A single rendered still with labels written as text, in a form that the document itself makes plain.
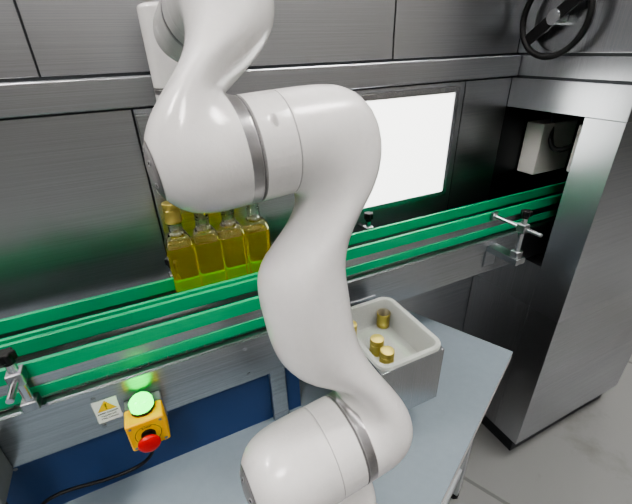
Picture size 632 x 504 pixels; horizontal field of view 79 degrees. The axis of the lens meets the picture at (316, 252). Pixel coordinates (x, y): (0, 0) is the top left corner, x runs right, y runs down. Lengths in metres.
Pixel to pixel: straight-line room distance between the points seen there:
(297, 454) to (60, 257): 0.75
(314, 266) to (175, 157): 0.16
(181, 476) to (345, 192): 0.83
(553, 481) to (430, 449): 1.08
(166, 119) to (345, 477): 0.42
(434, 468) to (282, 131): 0.87
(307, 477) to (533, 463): 1.67
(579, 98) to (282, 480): 1.23
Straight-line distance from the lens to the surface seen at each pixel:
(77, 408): 0.91
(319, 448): 0.50
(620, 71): 1.34
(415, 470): 1.03
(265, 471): 0.50
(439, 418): 1.13
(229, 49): 0.37
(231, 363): 0.90
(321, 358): 0.42
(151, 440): 0.85
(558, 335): 1.63
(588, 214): 1.40
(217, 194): 0.34
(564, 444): 2.23
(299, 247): 0.38
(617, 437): 2.37
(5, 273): 1.09
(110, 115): 0.96
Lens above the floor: 1.61
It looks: 28 degrees down
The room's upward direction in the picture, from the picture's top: 2 degrees counter-clockwise
